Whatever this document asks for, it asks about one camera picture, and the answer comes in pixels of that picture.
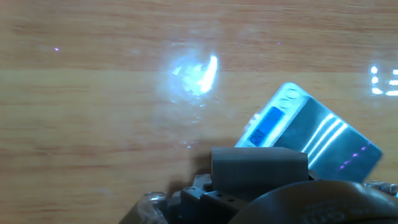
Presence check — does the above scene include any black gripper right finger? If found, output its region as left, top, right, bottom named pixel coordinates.
left=228, top=179, right=398, bottom=224

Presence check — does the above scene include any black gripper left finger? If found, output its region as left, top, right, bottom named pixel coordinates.
left=119, top=174, right=249, bottom=224

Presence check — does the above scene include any silver digital pocket scale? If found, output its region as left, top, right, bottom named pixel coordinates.
left=233, top=82, right=384, bottom=184

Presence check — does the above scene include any glossy wood grain mat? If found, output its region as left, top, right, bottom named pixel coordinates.
left=0, top=0, right=398, bottom=224

